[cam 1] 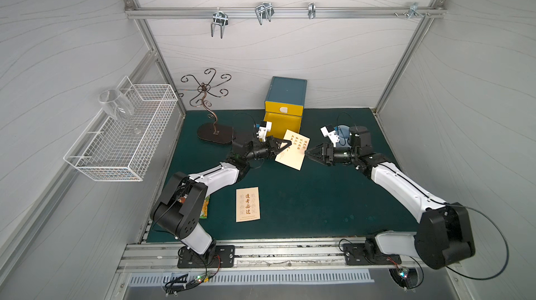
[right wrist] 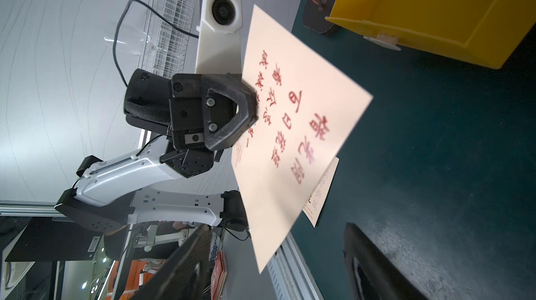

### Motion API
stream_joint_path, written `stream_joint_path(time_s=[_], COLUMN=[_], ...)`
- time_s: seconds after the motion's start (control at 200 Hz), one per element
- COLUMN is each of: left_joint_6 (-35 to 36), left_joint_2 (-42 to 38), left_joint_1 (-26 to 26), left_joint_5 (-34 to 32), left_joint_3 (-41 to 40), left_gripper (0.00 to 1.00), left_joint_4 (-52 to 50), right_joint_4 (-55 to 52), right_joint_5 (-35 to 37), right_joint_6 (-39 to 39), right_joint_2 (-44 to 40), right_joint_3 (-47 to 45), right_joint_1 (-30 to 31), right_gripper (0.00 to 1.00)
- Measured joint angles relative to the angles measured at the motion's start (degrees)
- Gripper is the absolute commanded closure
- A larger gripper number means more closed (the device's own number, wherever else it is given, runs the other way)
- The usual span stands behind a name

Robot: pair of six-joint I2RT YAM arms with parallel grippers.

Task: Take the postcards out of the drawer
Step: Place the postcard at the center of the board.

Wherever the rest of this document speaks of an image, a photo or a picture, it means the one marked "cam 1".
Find teal drawer cabinet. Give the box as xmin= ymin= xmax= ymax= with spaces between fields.
xmin=265 ymin=76 xmax=307 ymax=106

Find beige postcard with calligraphy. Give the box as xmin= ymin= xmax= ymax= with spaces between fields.
xmin=236 ymin=187 xmax=261 ymax=223

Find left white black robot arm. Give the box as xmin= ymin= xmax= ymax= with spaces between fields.
xmin=150 ymin=133 xmax=293 ymax=261

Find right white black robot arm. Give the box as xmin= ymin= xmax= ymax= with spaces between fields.
xmin=305 ymin=126 xmax=476 ymax=269

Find light blue mug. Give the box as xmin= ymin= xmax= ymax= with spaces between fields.
xmin=336 ymin=125 xmax=350 ymax=147

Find green mat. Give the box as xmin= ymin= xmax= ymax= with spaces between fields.
xmin=166 ymin=108 xmax=418 ymax=240

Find brown metal jewelry stand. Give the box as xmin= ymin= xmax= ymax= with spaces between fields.
xmin=178 ymin=68 xmax=234 ymax=145

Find green red snack packet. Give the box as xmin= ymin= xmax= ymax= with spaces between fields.
xmin=200 ymin=196 xmax=210 ymax=219

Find small metal clip hook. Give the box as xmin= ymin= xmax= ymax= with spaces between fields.
xmin=308 ymin=2 xmax=316 ymax=20

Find white vent strip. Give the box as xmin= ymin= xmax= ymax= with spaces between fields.
xmin=128 ymin=269 xmax=375 ymax=287

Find metal double hook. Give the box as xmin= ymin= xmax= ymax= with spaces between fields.
xmin=211 ymin=11 xmax=229 ymax=39

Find right controller board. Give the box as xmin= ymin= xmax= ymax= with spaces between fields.
xmin=387 ymin=257 xmax=424 ymax=290

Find clear glass cup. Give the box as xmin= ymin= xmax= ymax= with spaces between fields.
xmin=98 ymin=89 xmax=142 ymax=135

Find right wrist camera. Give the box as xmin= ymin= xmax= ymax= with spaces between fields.
xmin=320 ymin=125 xmax=340 ymax=147

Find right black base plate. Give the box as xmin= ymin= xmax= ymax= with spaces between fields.
xmin=339 ymin=242 xmax=401 ymax=266

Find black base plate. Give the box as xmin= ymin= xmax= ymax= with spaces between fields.
xmin=177 ymin=245 xmax=235 ymax=269
xmin=339 ymin=242 xmax=401 ymax=266

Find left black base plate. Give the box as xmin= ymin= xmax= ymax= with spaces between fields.
xmin=177 ymin=245 xmax=235 ymax=269

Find metal wire hook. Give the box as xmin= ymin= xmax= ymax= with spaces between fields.
xmin=254 ymin=2 xmax=274 ymax=25

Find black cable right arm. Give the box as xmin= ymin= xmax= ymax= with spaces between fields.
xmin=445 ymin=204 xmax=510 ymax=281

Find white wire basket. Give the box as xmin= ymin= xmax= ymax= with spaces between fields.
xmin=64 ymin=76 xmax=178 ymax=181

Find aluminium front rail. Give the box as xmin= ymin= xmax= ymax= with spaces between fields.
xmin=116 ymin=236 xmax=461 ymax=273

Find left controller board wires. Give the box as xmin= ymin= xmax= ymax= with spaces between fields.
xmin=162 ymin=253 xmax=222 ymax=297

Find metal bracket hook right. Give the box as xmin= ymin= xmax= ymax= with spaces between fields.
xmin=393 ymin=3 xmax=431 ymax=20

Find aluminium crossbar rail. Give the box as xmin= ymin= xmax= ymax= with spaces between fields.
xmin=126 ymin=6 xmax=448 ymax=20

